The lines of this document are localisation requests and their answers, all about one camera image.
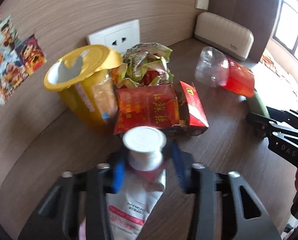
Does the red cigarette pack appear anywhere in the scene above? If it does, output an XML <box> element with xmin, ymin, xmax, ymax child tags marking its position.
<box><xmin>178</xmin><ymin>81</ymin><xmax>209</xmax><ymax>136</ymax></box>

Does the anime sticker strip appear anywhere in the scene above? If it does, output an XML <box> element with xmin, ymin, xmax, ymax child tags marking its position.
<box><xmin>0</xmin><ymin>15</ymin><xmax>46</xmax><ymax>106</ymax></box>

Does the green cylindrical tube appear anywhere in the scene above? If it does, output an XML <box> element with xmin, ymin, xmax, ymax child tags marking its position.
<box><xmin>247</xmin><ymin>90</ymin><xmax>270</xmax><ymax>118</ymax></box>

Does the white pouch with cap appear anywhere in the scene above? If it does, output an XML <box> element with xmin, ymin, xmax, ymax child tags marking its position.
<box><xmin>107</xmin><ymin>126</ymin><xmax>167</xmax><ymax>239</ymax></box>

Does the cream white toaster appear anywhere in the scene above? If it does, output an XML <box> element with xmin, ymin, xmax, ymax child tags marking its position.
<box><xmin>194</xmin><ymin>12</ymin><xmax>254</xmax><ymax>61</ymax></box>

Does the pink paper slip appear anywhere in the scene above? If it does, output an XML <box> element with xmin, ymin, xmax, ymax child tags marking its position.
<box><xmin>78</xmin><ymin>218</ymin><xmax>86</xmax><ymax>240</ymax></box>

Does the green foil wrapper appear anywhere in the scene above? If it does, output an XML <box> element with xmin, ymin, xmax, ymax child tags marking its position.
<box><xmin>110</xmin><ymin>43</ymin><xmax>174</xmax><ymax>89</ymax></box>

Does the window with dark frame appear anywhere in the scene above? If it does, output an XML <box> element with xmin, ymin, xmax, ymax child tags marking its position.
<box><xmin>273</xmin><ymin>0</ymin><xmax>298</xmax><ymax>56</ymax></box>

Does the white wall socket lower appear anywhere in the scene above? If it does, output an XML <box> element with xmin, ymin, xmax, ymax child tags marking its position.
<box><xmin>86</xmin><ymin>20</ymin><xmax>140</xmax><ymax>55</ymax></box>

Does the yellow snack cup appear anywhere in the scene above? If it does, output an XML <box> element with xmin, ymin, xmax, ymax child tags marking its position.
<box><xmin>44</xmin><ymin>44</ymin><xmax>122</xmax><ymax>135</ymax></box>

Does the clear bottle with orange label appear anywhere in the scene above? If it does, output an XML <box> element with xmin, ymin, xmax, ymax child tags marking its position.
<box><xmin>195</xmin><ymin>46</ymin><xmax>255</xmax><ymax>98</ymax></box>

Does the red foil pack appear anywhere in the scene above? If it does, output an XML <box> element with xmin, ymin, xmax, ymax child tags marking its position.
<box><xmin>114</xmin><ymin>84</ymin><xmax>180</xmax><ymax>134</ymax></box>

